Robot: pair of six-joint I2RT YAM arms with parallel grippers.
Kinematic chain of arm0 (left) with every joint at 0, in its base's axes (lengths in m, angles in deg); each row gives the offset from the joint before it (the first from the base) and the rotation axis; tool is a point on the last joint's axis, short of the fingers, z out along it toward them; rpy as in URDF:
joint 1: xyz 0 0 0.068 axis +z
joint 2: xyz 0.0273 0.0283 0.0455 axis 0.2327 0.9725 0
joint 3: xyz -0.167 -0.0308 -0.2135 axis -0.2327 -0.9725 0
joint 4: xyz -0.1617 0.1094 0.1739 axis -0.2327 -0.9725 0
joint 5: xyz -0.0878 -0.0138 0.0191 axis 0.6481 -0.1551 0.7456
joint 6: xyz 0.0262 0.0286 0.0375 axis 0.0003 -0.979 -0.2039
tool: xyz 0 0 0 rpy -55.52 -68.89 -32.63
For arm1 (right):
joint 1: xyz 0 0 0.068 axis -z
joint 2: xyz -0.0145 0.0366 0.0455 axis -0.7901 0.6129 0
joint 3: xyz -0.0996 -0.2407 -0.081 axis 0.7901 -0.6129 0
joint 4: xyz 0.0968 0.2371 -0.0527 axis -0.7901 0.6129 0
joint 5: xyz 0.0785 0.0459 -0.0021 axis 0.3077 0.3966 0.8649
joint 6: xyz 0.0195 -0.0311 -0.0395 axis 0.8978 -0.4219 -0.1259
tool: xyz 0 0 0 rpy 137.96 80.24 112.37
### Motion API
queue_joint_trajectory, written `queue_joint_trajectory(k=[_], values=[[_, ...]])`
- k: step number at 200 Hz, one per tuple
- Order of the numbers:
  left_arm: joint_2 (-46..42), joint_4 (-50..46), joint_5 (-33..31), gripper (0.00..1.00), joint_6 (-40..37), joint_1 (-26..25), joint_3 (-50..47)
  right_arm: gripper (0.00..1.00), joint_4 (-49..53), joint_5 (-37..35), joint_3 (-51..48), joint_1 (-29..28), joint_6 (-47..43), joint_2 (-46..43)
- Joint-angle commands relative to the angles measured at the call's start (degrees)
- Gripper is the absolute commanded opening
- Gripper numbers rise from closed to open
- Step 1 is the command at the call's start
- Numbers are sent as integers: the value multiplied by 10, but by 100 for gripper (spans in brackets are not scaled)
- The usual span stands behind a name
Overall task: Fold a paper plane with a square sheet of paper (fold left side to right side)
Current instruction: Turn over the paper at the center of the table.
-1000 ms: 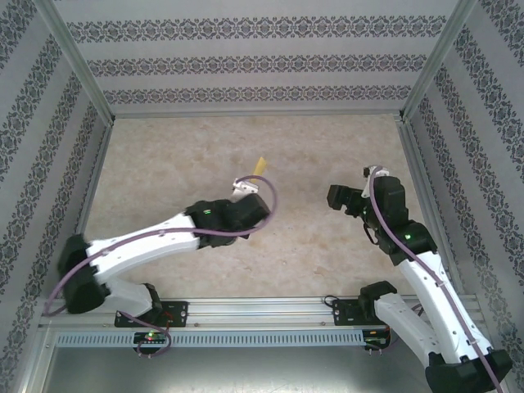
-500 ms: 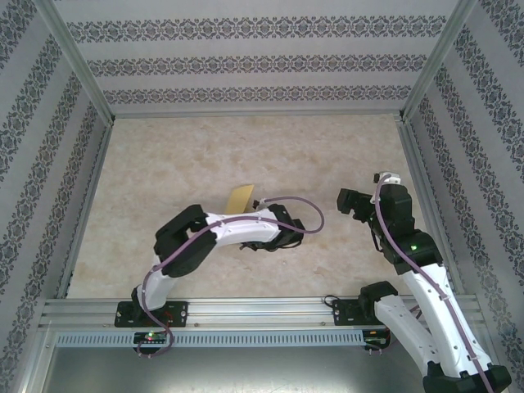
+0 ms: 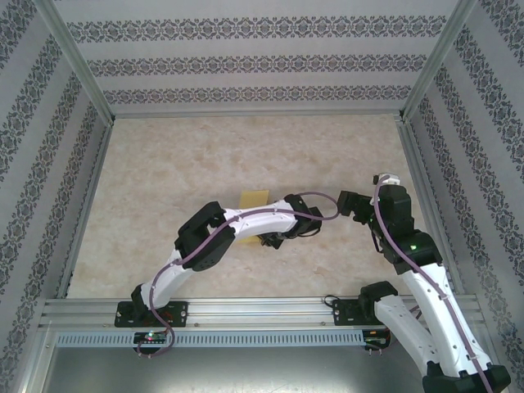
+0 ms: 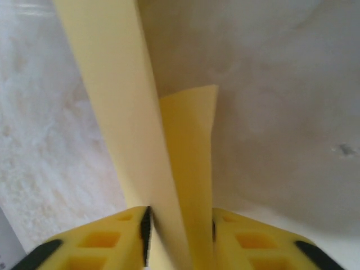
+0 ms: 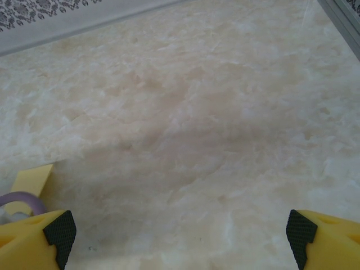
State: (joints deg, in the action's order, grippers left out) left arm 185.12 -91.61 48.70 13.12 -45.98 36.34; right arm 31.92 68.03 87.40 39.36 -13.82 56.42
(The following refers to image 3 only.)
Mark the yellow paper sheet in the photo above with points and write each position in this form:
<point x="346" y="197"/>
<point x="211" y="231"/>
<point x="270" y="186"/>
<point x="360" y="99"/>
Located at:
<point x="254" y="197"/>

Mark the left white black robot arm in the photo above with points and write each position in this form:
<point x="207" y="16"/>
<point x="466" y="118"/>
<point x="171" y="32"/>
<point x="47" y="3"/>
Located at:
<point x="262" y="219"/>

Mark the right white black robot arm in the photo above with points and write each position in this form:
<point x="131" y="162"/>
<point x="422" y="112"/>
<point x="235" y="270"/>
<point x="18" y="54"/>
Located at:
<point x="434" y="303"/>

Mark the grey sheet metal panel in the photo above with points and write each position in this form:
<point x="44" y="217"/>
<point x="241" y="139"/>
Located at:
<point x="262" y="368"/>

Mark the aluminium table side rail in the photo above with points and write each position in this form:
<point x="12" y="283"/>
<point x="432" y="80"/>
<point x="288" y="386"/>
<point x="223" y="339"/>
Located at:
<point x="84" y="213"/>
<point x="425" y="196"/>

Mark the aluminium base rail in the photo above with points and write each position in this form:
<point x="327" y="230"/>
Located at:
<point x="262" y="311"/>

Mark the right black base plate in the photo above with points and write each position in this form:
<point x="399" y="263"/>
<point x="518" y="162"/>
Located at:
<point x="344" y="313"/>

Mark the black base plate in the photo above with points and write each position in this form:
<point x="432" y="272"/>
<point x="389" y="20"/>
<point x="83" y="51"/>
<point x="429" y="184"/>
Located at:
<point x="180" y="313"/>
<point x="344" y="313"/>

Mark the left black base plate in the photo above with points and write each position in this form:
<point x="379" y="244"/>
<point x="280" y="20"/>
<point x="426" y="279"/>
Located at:
<point x="180" y="313"/>

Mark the aluminium back rail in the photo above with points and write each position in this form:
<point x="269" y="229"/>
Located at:
<point x="258" y="113"/>

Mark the aluminium upright frame post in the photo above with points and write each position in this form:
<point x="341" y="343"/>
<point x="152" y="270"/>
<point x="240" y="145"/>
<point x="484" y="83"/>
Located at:
<point x="78" y="61"/>
<point x="440" y="61"/>

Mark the aluminium frame leg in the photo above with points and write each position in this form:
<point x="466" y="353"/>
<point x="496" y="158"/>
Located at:
<point x="37" y="356"/>

